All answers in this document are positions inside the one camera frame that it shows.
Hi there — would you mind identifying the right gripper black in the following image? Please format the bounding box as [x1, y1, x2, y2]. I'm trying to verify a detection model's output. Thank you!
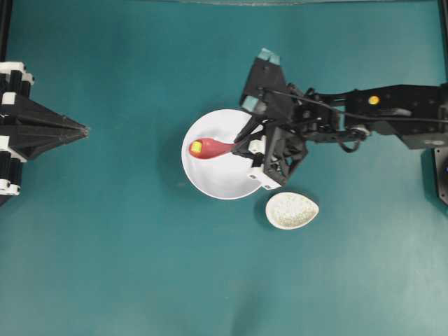
[230, 115, 308, 190]

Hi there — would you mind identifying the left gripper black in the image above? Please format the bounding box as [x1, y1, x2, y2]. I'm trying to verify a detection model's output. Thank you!
[0, 61, 91, 195]

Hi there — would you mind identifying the red spoon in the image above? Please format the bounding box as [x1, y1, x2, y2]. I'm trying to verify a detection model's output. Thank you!
[188, 138, 238, 160]

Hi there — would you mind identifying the yellow hexagonal prism block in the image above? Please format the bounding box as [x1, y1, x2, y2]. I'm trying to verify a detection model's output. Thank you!
[190, 141, 202, 155]

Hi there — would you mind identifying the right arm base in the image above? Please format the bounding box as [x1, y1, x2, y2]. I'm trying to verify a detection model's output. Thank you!
[421, 147, 447, 211]

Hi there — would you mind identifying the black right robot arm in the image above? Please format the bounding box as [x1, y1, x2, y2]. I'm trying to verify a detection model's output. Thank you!
[231, 83, 447, 190]

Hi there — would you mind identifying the large white bowl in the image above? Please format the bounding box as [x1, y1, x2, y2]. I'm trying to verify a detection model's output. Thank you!
[181, 109, 261, 200]

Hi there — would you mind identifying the small speckled spoon rest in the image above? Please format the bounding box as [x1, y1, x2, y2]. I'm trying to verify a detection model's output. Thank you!
[265, 192, 319, 230]

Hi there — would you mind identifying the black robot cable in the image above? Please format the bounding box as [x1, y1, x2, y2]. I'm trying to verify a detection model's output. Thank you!
[260, 87, 448, 153]

